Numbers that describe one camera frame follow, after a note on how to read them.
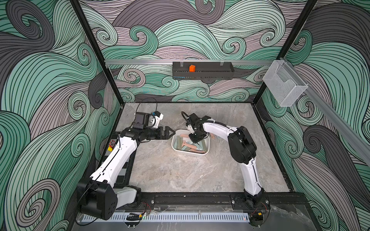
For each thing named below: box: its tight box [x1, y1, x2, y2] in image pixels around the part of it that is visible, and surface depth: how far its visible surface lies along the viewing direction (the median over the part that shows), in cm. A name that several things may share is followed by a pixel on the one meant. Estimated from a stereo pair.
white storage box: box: [171, 128, 211, 155], surface depth 95 cm
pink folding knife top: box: [182, 142, 206, 154], surface depth 94 cm
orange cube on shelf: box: [189, 64, 197, 73], surface depth 92 cm
